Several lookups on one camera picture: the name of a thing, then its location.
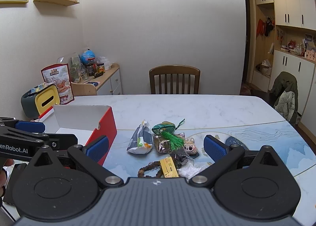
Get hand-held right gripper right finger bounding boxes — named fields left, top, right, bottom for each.
left=188, top=135, right=289, bottom=187

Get clear bag of dark pieces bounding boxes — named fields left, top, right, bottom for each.
left=170, top=151, right=192, bottom=167

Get yellow card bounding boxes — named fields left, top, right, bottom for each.
left=159, top=157, right=179, bottom=178

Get light wooden panel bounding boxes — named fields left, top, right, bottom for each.
left=70, top=82, right=97, bottom=96

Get red white snack bag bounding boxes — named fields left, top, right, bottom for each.
left=41, top=64, right=74, bottom=105

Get white wooden side cabinet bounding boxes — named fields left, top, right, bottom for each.
left=70, top=63, right=122, bottom=96

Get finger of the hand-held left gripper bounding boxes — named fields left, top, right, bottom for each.
left=0, top=117, right=46, bottom=133
left=0, top=127, right=78, bottom=151

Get person's left hand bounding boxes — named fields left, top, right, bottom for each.
left=0, top=158, right=15, bottom=198

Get red hanging bag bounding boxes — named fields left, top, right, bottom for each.
left=256, top=18, right=266, bottom=36

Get green grey jacket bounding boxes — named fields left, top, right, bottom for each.
left=269, top=71, right=299, bottom=124

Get green sachet with tassel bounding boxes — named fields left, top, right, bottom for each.
left=151, top=119, right=185, bottom=152

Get beige toothy plush keychain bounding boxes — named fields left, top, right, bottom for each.
left=183, top=138, right=199, bottom=156

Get red white cardboard box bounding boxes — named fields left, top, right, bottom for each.
left=38, top=105, right=118, bottom=167

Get white green packet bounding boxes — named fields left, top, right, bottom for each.
left=127, top=120, right=154, bottom=155

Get dark chair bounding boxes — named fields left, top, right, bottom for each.
left=250, top=89, right=278, bottom=109

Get white foam bag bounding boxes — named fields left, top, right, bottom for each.
left=178, top=162, right=210, bottom=178

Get dark glass jar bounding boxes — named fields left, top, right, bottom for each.
left=86, top=61, right=98, bottom=77

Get brown bead bracelet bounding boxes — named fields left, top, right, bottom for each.
left=138, top=161, right=165, bottom=178

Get brown wooden chair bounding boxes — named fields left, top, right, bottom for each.
left=149, top=65, right=201, bottom=94

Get small blue yellow packets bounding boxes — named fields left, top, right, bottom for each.
left=31, top=83, right=53, bottom=93

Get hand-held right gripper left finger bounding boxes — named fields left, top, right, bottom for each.
left=26, top=135, right=124, bottom=188

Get yellow grey tissue box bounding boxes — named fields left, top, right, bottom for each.
left=21, top=84, right=60, bottom=119

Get clear plastic bag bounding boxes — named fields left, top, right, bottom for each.
left=95, top=56, right=112, bottom=70

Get clear plastic package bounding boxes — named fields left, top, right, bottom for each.
left=69, top=53, right=83, bottom=83

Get silver foil snack packet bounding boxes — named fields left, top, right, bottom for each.
left=152, top=134, right=185, bottom=154

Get white wall cabinet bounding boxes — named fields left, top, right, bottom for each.
left=252, top=0, right=316, bottom=143

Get small blue globe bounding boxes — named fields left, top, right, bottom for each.
left=81, top=50, right=96, bottom=65

